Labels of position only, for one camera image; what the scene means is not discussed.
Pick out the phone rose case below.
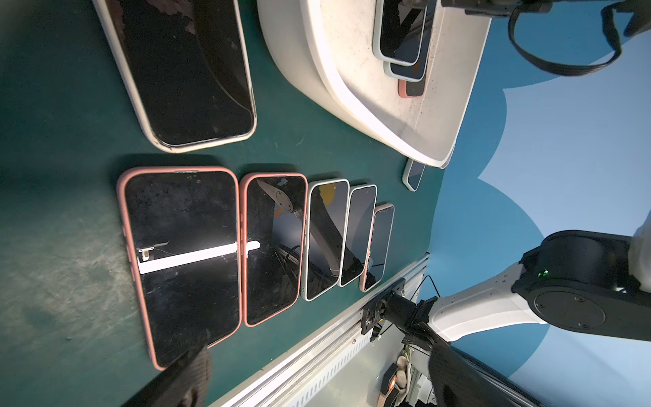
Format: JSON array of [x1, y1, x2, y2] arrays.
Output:
[[398, 80, 426, 98]]

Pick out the phone blue case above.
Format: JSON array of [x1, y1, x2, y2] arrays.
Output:
[[372, 0, 429, 66]]

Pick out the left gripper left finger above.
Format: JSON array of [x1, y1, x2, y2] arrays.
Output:
[[123, 348, 213, 407]]

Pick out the phone cream case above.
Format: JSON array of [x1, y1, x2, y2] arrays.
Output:
[[93, 1, 258, 154]]

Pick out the phone light pink case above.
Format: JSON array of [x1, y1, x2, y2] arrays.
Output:
[[338, 184, 377, 287]]

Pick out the phone grey case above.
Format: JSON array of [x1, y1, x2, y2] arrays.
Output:
[[383, 1, 437, 82]]

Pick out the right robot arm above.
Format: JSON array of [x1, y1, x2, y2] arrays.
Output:
[[380, 220, 650, 349]]

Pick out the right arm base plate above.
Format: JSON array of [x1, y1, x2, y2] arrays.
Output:
[[360, 278, 406, 342]]

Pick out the phone white case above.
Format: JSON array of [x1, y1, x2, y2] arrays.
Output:
[[301, 178, 350, 302]]

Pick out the phone salmon case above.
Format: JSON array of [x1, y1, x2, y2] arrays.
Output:
[[402, 159, 427, 193]]

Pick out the phone coral case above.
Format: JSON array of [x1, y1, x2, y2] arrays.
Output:
[[116, 166, 242, 371]]

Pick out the white plastic storage box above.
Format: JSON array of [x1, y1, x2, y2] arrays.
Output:
[[257, 1, 491, 169]]

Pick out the phone beige case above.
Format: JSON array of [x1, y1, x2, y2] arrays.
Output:
[[359, 203, 395, 293]]

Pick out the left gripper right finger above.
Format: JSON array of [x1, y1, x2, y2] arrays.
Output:
[[428, 342, 539, 406]]

